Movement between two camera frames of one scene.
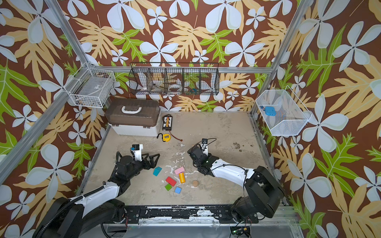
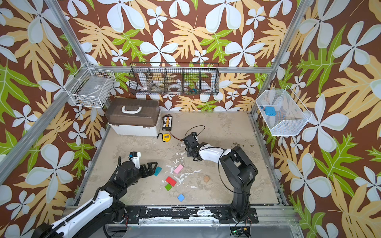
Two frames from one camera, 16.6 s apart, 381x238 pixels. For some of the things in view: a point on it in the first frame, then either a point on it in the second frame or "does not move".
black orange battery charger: [167, 123] does not move
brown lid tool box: [133, 116] does not move
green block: [168, 187] does not move
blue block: [178, 190] to [180, 197]
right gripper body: [196, 153] to [190, 144]
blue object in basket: [270, 110] does not move
